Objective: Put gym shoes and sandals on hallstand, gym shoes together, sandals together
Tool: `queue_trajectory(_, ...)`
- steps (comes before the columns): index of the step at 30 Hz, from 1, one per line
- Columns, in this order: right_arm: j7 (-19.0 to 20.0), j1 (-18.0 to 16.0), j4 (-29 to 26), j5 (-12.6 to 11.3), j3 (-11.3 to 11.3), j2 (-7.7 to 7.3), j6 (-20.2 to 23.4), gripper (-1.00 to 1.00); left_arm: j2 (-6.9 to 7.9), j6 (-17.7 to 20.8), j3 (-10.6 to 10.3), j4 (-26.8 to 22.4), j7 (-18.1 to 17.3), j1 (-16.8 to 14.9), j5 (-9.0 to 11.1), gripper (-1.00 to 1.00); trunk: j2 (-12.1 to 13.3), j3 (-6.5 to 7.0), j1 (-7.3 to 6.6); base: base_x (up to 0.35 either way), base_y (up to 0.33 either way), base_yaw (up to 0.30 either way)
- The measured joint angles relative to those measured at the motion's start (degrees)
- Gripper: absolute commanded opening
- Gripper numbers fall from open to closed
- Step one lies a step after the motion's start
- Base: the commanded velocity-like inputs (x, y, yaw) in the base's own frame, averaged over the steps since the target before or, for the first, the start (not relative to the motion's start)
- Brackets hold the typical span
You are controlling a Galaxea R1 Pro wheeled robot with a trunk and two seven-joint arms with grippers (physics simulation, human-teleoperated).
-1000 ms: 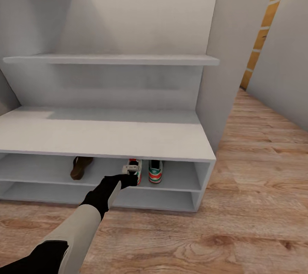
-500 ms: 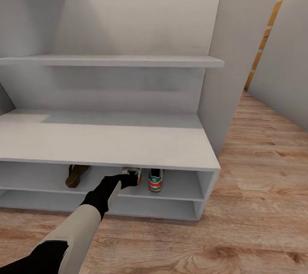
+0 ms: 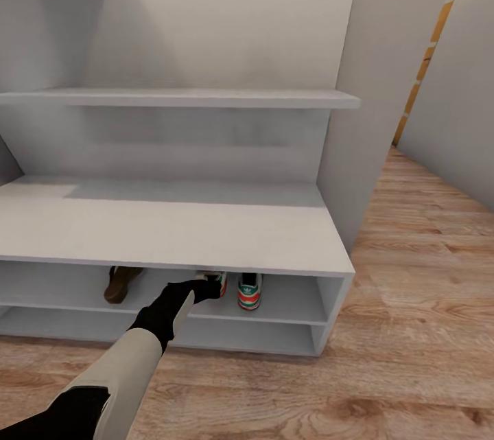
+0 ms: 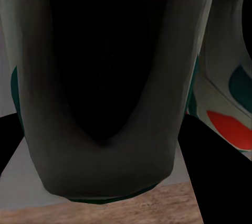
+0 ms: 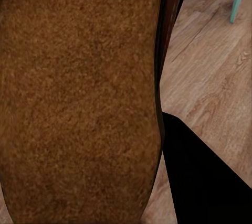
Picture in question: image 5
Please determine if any sandal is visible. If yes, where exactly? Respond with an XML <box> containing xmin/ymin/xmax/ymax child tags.
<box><xmin>0</xmin><ymin>0</ymin><xmax>184</xmax><ymax>224</ymax></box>

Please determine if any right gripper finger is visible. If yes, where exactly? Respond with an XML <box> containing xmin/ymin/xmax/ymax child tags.
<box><xmin>162</xmin><ymin>112</ymin><xmax>252</xmax><ymax>224</ymax></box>

